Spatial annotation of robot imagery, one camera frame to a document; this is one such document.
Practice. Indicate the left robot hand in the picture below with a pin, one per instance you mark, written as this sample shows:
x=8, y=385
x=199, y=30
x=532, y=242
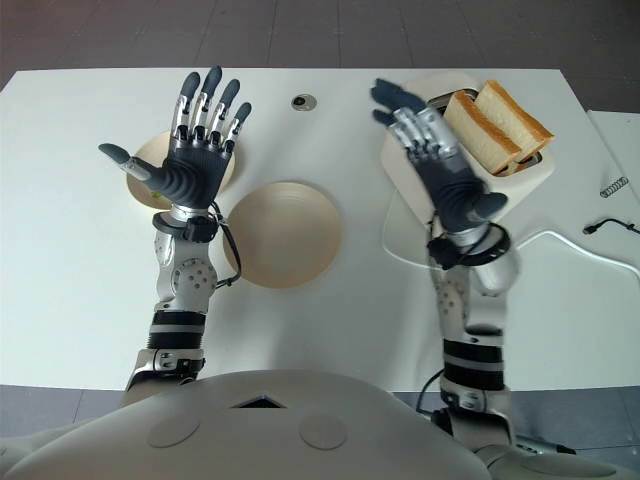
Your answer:
x=192, y=170

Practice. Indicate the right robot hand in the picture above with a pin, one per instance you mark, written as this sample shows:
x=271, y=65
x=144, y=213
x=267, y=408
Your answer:
x=450, y=185

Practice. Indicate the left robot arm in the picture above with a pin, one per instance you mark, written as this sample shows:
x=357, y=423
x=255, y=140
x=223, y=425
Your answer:
x=182, y=280

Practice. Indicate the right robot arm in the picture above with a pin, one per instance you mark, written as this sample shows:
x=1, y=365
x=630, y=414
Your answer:
x=472, y=360

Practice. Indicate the cream plate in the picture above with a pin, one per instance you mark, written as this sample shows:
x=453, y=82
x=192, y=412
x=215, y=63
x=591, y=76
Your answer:
x=285, y=235
x=150, y=150

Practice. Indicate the bread slice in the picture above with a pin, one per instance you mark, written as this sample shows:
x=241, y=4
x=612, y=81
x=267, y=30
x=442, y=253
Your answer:
x=482, y=132
x=517, y=120

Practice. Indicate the cream toaster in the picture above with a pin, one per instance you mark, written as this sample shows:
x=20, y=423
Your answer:
x=515, y=187

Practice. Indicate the metal spiral spring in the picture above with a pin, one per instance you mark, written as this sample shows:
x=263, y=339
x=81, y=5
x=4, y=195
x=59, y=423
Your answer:
x=614, y=187

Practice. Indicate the robot body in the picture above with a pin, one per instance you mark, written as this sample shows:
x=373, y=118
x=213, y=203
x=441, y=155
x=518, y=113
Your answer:
x=280, y=440

